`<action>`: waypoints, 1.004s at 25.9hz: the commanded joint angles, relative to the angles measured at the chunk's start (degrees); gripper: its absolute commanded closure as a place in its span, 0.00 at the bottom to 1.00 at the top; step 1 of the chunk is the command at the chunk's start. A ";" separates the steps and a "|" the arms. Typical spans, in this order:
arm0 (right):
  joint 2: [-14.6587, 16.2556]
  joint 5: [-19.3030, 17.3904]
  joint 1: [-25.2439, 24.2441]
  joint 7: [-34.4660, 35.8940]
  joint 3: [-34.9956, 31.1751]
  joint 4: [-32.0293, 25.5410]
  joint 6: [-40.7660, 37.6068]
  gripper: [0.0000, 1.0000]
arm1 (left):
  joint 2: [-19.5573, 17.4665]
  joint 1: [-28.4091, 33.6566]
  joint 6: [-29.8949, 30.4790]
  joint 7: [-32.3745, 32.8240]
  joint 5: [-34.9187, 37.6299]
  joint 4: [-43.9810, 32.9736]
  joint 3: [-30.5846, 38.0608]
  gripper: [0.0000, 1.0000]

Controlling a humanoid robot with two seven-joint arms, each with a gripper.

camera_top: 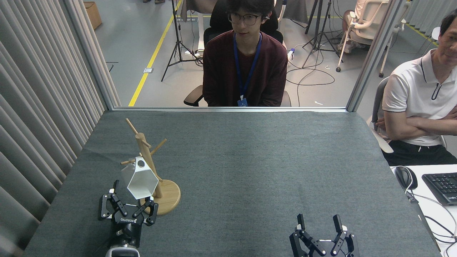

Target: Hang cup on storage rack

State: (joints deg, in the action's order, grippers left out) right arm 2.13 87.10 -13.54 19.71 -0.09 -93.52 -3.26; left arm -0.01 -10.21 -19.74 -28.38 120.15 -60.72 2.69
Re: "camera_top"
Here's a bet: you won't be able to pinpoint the black tripod stand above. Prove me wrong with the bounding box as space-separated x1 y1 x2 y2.
302 0 343 69
161 0 205 82

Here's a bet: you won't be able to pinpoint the black-framed glasses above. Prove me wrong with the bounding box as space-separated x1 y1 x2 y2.
228 12 267 26

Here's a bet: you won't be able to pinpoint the black keyboard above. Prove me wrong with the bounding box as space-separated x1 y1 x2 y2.
422 173 457 206

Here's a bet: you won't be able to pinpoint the black office chair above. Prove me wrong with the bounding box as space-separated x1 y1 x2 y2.
184 0 291 107

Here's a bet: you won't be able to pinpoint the black computer mouse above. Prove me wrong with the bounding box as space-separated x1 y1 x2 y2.
394 166 418 190

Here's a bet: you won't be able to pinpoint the pale pleated curtain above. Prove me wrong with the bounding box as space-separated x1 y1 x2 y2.
0 0 122 257

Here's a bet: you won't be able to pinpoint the person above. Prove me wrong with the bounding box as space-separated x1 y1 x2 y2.
375 9 457 166
202 0 288 107

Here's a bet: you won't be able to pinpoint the white office chair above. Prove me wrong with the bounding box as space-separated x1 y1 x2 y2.
336 0 411 78

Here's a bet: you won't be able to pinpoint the white desk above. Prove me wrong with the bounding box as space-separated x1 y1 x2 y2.
390 164 457 257

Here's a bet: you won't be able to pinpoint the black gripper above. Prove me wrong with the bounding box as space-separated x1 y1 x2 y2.
99 180 159 247
289 213 360 257

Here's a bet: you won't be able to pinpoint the grey table cloth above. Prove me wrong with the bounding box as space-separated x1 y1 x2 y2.
23 110 441 257

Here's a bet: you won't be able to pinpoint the white hexagonal cup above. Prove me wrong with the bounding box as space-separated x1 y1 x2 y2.
121 156 159 200

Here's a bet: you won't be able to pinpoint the grey chair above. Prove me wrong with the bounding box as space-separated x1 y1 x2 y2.
367 77 394 154

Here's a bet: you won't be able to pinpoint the wooden cup rack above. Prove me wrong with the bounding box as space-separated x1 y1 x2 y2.
121 118 181 216

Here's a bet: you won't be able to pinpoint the cardboard box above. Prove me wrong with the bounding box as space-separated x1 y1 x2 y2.
84 2 102 30

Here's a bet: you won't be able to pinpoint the black floor cable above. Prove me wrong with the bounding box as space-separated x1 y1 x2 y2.
286 54 336 97

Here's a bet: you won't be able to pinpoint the blue lanyard with badge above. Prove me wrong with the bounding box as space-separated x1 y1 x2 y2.
233 32 263 107

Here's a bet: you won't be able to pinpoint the silver frame post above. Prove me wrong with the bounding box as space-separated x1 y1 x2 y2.
62 0 116 110
346 0 408 112

